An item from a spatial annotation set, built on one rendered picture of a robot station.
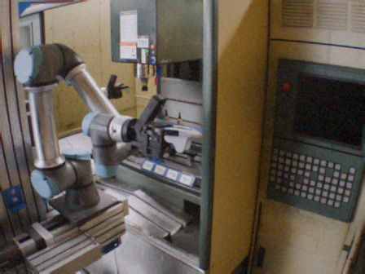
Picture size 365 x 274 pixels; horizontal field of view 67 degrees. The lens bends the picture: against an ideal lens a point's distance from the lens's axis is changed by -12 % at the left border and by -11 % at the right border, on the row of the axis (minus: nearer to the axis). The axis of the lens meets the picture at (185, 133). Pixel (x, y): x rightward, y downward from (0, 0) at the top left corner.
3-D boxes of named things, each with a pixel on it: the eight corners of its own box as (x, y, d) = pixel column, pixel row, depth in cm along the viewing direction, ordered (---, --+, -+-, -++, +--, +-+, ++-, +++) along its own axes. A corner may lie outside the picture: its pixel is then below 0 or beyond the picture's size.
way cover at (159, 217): (162, 253, 172) (161, 232, 167) (75, 201, 225) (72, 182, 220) (194, 230, 195) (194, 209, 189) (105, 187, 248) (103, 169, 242)
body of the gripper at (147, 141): (173, 152, 86) (136, 145, 91) (175, 121, 85) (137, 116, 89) (160, 158, 79) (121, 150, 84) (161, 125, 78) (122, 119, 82)
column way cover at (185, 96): (204, 145, 259) (204, 83, 243) (161, 134, 287) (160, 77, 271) (207, 143, 263) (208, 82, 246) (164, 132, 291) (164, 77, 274)
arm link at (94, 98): (60, 55, 113) (134, 156, 112) (39, 59, 104) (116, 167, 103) (75, 34, 107) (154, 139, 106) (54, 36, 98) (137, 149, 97)
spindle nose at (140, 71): (160, 75, 225) (159, 59, 221) (146, 78, 212) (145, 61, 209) (142, 74, 233) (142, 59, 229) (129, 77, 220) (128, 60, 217)
